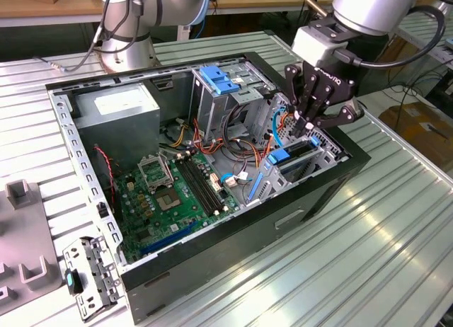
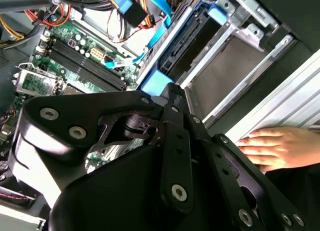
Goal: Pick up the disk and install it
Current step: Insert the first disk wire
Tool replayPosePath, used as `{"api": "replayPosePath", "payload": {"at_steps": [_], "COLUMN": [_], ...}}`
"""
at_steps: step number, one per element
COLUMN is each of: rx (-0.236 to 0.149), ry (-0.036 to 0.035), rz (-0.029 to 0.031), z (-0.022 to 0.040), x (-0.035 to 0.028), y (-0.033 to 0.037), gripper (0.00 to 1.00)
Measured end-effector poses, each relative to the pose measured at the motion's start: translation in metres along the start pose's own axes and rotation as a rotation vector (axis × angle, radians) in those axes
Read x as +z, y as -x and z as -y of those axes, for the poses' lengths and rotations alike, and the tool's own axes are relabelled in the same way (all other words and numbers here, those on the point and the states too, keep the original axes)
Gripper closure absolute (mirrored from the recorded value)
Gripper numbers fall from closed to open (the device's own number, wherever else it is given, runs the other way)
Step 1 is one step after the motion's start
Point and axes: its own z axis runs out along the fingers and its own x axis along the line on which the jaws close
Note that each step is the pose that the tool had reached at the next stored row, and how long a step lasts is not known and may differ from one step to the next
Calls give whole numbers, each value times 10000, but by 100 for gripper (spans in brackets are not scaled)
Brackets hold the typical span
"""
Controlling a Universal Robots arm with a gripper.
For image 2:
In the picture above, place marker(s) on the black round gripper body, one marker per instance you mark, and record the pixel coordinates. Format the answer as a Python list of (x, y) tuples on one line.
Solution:
[(112, 196)]

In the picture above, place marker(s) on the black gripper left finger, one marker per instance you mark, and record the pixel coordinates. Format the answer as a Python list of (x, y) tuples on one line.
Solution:
[(82, 108)]

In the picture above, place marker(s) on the person bare hand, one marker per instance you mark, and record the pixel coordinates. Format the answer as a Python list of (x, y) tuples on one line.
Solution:
[(282, 146)]

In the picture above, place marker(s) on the hard disk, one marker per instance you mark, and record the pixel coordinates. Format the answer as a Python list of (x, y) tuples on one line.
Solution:
[(190, 43)]

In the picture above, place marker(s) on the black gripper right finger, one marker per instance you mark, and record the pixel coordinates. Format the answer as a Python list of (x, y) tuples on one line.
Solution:
[(215, 156)]

